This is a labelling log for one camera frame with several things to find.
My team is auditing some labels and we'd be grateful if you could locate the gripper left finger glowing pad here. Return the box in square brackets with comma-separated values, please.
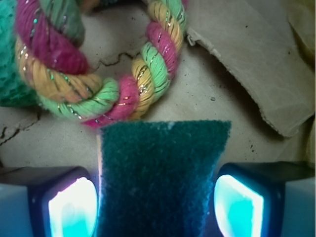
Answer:
[0, 166, 98, 237]

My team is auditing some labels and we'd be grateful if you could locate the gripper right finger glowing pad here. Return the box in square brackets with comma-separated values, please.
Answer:
[214, 161, 316, 237]

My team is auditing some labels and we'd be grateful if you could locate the green scouring sponge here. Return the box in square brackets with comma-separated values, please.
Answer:
[96, 120, 231, 237]

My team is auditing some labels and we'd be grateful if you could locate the teal knitted cloth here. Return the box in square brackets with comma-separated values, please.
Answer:
[0, 0, 37, 107]

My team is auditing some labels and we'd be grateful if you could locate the brown paper bag tray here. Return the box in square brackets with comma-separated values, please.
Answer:
[0, 1, 315, 172]

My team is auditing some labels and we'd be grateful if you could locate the multicolour twisted rope ring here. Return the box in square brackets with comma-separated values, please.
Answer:
[14, 0, 189, 128]

